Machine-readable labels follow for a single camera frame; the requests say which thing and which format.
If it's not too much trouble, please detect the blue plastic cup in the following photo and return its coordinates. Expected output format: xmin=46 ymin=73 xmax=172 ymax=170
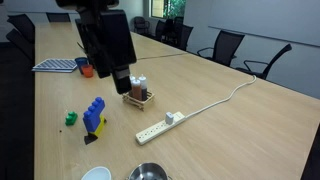
xmin=74 ymin=56 xmax=90 ymax=75

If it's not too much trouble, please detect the dark sauce squeeze bottle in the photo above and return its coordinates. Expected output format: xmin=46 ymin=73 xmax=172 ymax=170
xmin=138 ymin=73 xmax=149 ymax=101

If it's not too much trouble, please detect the brown sauce squeeze bottle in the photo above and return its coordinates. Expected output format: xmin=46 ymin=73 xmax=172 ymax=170
xmin=131 ymin=78 xmax=143 ymax=102

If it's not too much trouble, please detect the thin black cable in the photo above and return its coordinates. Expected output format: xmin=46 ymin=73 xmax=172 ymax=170
xmin=136 ymin=52 xmax=190 ymax=61

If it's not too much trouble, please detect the black office chair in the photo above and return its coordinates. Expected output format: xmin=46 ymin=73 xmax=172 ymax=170
xmin=235 ymin=43 xmax=293 ymax=81
xmin=196 ymin=29 xmax=246 ymax=68
xmin=6 ymin=13 xmax=36 ymax=44
xmin=133 ymin=16 xmax=151 ymax=36
xmin=5 ymin=28 xmax=36 ymax=63
xmin=154 ymin=19 xmax=168 ymax=42
xmin=175 ymin=23 xmax=195 ymax=52
xmin=45 ymin=12 xmax=72 ymax=23

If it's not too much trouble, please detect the orange plastic cup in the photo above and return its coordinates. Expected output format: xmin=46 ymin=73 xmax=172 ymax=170
xmin=81 ymin=64 xmax=95 ymax=79

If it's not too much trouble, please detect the white plug adapter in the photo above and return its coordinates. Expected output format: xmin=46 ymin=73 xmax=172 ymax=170
xmin=165 ymin=111 xmax=175 ymax=126

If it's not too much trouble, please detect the window with green foliage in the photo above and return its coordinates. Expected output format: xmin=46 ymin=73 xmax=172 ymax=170
xmin=151 ymin=0 xmax=187 ymax=20

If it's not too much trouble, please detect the black triangular toy piece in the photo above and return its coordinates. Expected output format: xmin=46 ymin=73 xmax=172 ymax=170
xmin=83 ymin=133 xmax=99 ymax=146

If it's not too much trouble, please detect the blue toy building block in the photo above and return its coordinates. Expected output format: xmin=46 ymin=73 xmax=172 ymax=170
xmin=82 ymin=96 xmax=106 ymax=133

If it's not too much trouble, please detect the yellow toy building block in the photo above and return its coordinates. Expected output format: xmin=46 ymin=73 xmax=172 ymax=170
xmin=88 ymin=115 xmax=108 ymax=138

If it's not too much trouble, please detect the white capped squeeze bottle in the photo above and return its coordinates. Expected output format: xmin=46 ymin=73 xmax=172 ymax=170
xmin=129 ymin=73 xmax=137 ymax=98

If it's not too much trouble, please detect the small wooden pallet crate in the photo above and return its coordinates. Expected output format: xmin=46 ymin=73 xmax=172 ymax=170
xmin=121 ymin=91 xmax=156 ymax=112

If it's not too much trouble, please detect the white bowl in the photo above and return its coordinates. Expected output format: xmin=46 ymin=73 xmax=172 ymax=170
xmin=80 ymin=165 xmax=113 ymax=180

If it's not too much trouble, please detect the white power cable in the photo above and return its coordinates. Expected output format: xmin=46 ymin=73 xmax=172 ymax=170
xmin=184 ymin=74 xmax=258 ymax=120

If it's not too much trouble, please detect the white power strip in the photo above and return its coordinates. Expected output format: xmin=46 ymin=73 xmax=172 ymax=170
xmin=135 ymin=111 xmax=187 ymax=146

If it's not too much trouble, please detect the stainless steel pot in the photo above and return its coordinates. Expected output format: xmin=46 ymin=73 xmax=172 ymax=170
xmin=125 ymin=162 xmax=174 ymax=180

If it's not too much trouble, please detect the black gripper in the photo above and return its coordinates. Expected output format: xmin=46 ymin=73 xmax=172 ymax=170
xmin=74 ymin=8 xmax=138 ymax=95

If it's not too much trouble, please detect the green toy building block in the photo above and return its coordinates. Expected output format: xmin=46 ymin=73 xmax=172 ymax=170
xmin=64 ymin=111 xmax=79 ymax=127

